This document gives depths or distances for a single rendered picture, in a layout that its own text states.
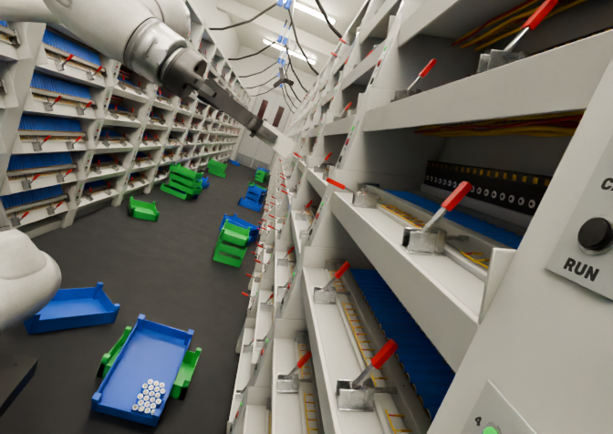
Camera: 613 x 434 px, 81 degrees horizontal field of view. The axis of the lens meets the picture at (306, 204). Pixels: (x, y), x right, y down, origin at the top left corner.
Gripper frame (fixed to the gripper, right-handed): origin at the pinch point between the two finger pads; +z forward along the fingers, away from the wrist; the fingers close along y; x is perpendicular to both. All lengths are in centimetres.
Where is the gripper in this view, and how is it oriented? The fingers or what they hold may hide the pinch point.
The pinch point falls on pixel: (276, 140)
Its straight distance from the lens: 62.8
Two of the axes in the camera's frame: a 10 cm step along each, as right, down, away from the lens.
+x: 5.9, -8.0, -0.9
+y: 0.8, 1.8, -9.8
